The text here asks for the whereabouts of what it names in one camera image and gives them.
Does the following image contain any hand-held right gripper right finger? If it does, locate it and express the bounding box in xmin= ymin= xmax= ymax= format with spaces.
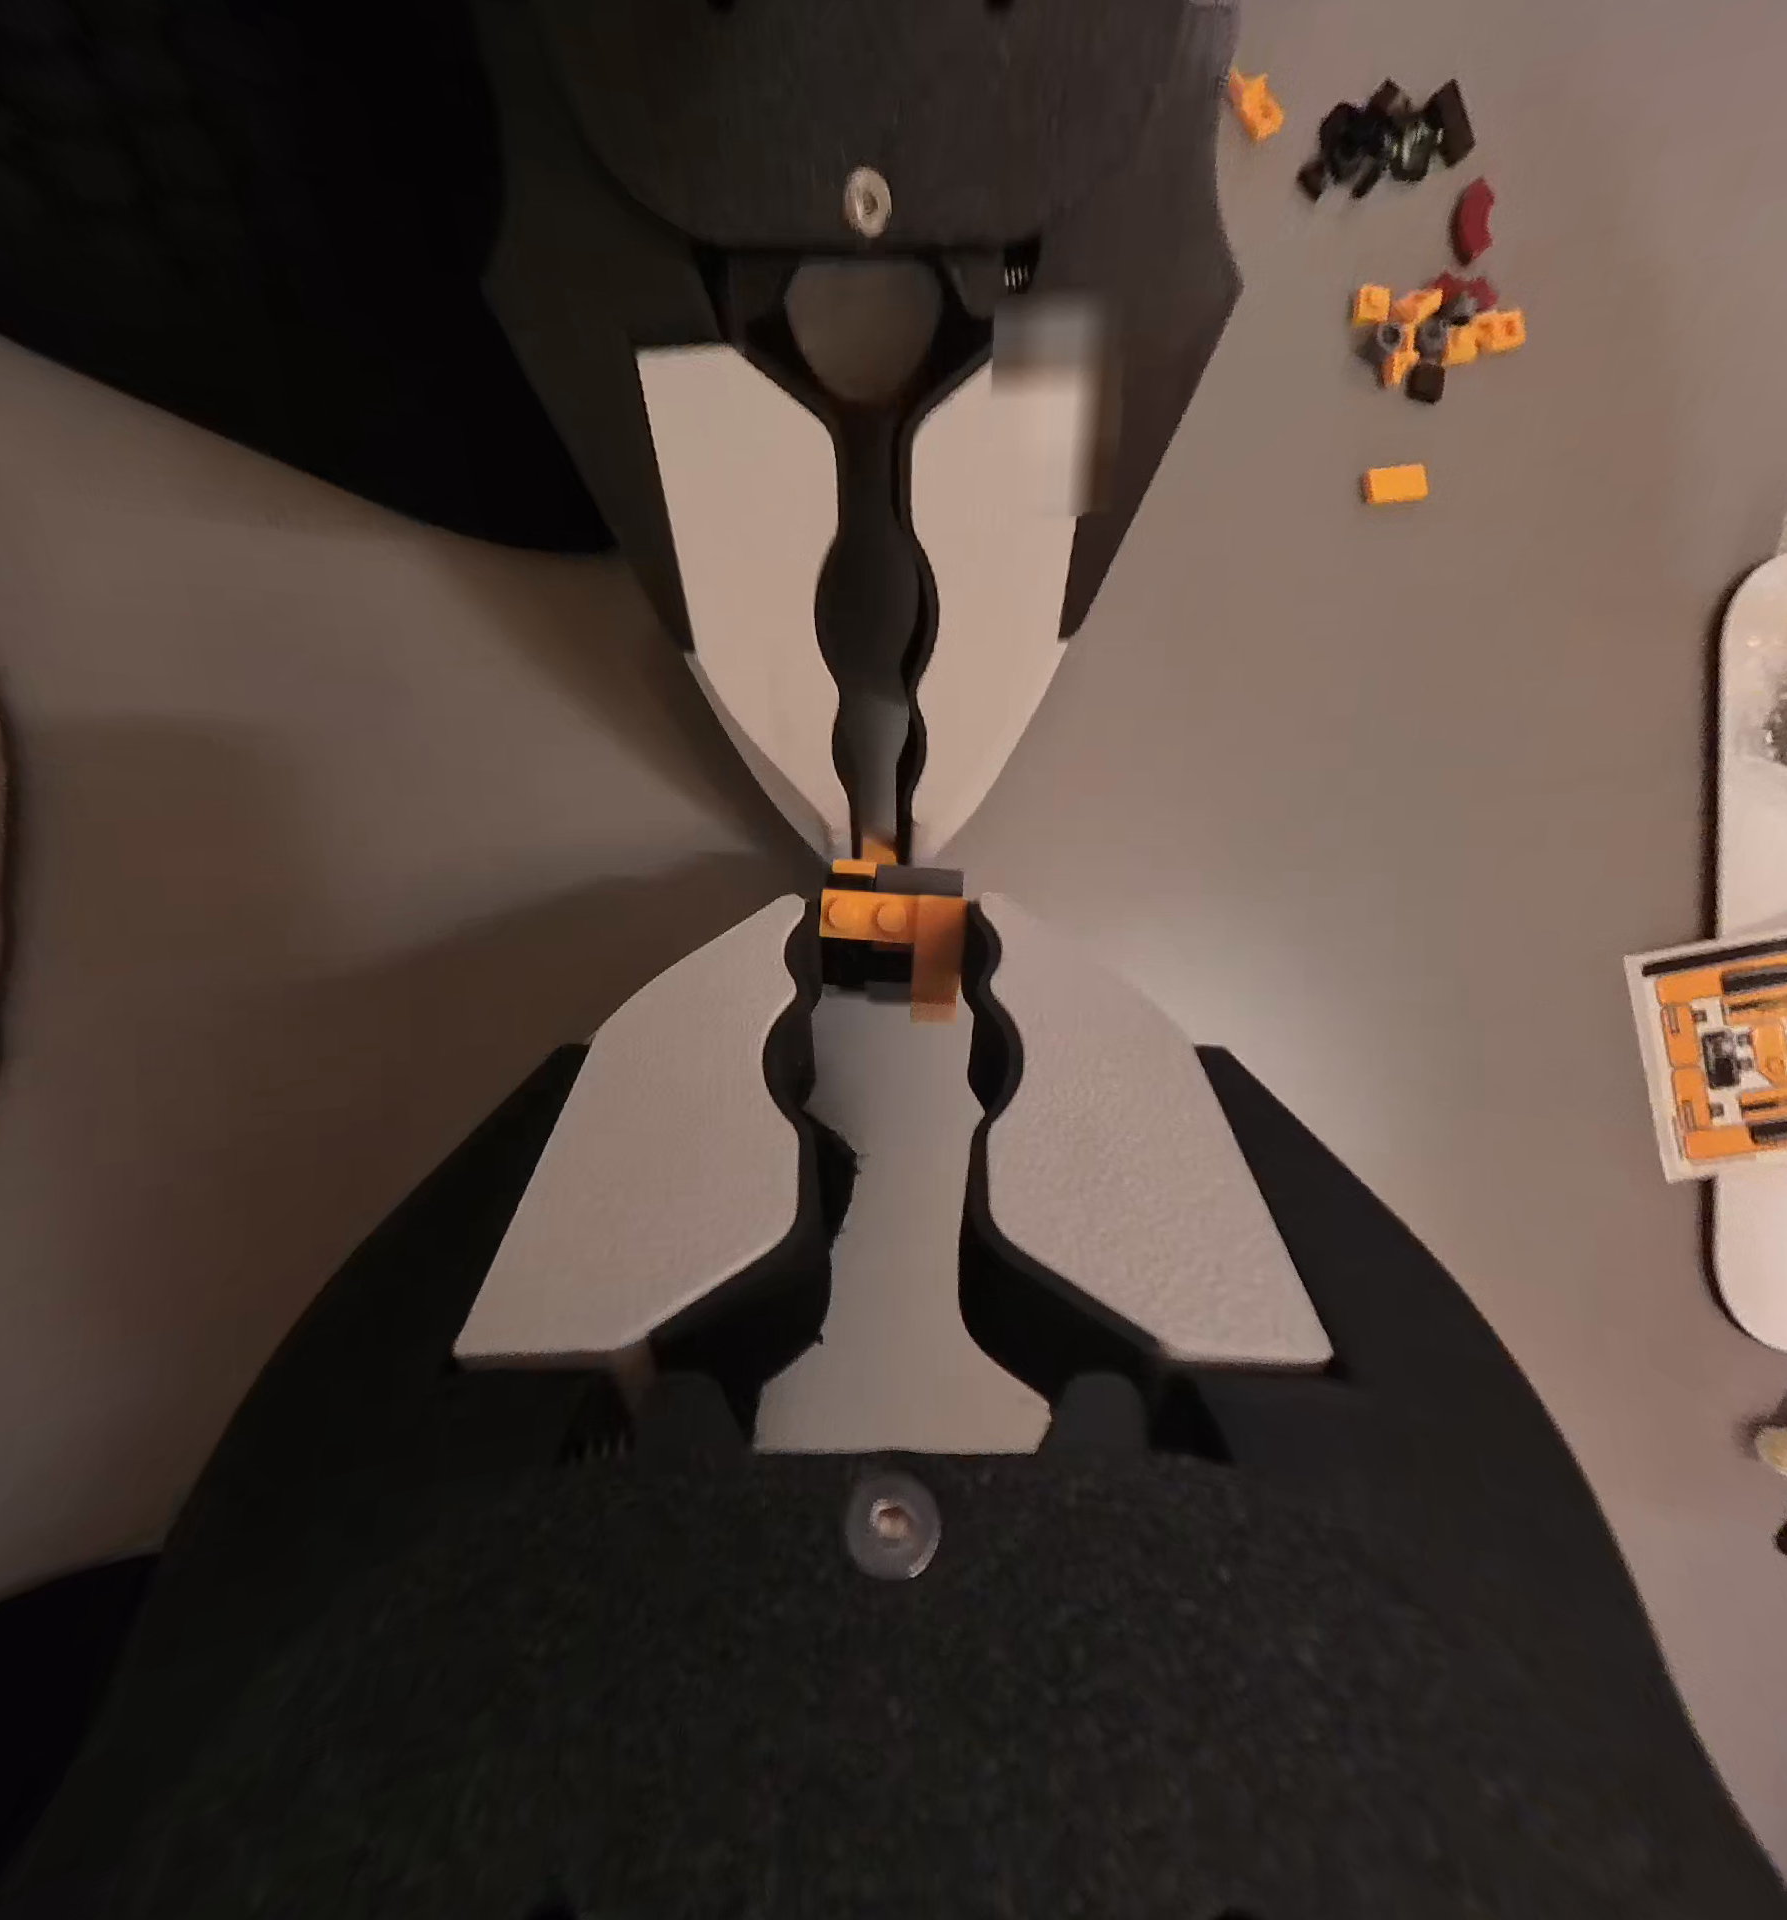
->
xmin=960 ymin=892 xmax=1336 ymax=1374

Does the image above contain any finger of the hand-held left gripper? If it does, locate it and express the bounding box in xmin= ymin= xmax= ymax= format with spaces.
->
xmin=635 ymin=341 xmax=873 ymax=869
xmin=893 ymin=337 xmax=1075 ymax=869

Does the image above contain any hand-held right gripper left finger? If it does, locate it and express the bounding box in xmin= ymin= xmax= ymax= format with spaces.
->
xmin=451 ymin=892 xmax=836 ymax=1374

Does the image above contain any orange black lego assembly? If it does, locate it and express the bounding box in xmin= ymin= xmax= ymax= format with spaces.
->
xmin=816 ymin=855 xmax=974 ymax=1025

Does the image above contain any pile of orange lego pieces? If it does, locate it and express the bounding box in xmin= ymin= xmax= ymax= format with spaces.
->
xmin=1351 ymin=269 xmax=1529 ymax=404

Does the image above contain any lego sticker sheet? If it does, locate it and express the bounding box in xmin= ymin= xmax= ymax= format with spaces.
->
xmin=1625 ymin=926 xmax=1787 ymax=1188

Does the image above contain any white rounded board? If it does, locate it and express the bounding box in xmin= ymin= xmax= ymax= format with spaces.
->
xmin=1712 ymin=547 xmax=1787 ymax=1352

